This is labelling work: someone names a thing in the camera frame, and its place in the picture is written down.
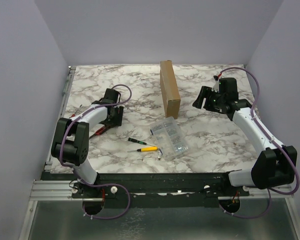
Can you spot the clear plastic screw organizer box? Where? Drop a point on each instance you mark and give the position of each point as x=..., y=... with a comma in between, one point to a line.
x=169, y=138

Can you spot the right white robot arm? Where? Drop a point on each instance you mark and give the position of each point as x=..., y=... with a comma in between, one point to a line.
x=275, y=163

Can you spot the aluminium frame rail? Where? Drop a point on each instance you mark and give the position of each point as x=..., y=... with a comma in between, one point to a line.
x=52, y=214

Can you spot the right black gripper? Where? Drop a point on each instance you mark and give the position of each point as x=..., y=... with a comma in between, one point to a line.
x=206, y=97

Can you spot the yellow handled screwdriver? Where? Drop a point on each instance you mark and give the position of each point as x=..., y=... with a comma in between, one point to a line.
x=146, y=149

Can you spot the brown cardboard express box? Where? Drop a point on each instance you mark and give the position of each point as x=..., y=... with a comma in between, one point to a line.
x=169, y=90

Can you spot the left side metal rail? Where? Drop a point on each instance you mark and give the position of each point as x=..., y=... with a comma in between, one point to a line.
x=66, y=90

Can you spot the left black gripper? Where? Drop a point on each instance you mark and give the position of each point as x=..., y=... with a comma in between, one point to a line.
x=118, y=120

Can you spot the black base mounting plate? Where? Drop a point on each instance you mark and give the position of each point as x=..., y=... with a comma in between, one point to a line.
x=159, y=190

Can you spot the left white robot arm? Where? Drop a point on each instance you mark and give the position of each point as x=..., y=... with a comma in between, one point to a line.
x=70, y=143

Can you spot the red blue screwdriver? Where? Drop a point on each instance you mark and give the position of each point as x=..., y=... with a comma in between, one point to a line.
x=76, y=113

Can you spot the black green precision screwdriver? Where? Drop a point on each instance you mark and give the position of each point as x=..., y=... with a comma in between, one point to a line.
x=133, y=140

